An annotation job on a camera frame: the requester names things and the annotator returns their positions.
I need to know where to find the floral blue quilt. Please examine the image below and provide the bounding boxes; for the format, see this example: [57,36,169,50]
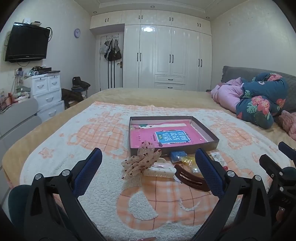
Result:
[236,72,288,130]

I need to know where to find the purple wall clock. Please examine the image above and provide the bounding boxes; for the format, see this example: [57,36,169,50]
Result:
[74,28,81,38]

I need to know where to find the dark red curved hair clip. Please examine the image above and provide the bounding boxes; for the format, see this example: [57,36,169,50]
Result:
[174,164,210,192]

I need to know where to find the blue plastic box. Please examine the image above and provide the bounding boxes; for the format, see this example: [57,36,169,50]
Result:
[170,151,187,163]

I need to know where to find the pile of dark clothes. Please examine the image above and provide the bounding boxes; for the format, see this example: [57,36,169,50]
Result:
[62,76,91,109]

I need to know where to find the white wardrobe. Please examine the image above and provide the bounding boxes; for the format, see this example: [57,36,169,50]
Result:
[90,9,212,91]

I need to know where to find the pink folded blanket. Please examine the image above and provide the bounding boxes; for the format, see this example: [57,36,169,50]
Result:
[211,77,243,113]

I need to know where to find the bags hanging on door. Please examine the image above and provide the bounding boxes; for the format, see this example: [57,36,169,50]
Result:
[99,38,122,62]

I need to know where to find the white and orange plush blanket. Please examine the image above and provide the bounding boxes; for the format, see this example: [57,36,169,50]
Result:
[20,102,292,240]

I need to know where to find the pink knitted blanket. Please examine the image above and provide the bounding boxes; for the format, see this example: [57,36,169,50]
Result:
[278,110,296,140]

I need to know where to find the grey chair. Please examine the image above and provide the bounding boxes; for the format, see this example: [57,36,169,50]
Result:
[1,98,42,150]

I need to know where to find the cream claw hair clip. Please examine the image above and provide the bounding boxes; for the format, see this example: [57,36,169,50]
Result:
[144,158,177,179]

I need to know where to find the black wall television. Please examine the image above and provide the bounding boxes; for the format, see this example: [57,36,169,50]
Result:
[5,22,52,63]

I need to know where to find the clear bag with beads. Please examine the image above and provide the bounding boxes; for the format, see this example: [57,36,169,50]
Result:
[207,151,227,167]

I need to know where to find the white drawer cabinet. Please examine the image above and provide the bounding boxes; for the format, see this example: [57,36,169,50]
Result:
[23,72,65,122]

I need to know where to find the brown box with pink lining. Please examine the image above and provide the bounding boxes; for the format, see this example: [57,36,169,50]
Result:
[128,116,219,157]

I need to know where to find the yellow jewelry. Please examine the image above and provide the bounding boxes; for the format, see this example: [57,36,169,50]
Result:
[180,155,197,167]

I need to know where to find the white door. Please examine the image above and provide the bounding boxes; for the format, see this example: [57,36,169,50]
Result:
[95,32,124,91]

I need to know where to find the dotted tulle bow hair clip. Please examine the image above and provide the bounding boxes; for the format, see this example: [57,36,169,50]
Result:
[121,141,162,180]

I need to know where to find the tan bed cover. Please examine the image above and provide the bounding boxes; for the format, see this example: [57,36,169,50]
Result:
[1,87,296,193]

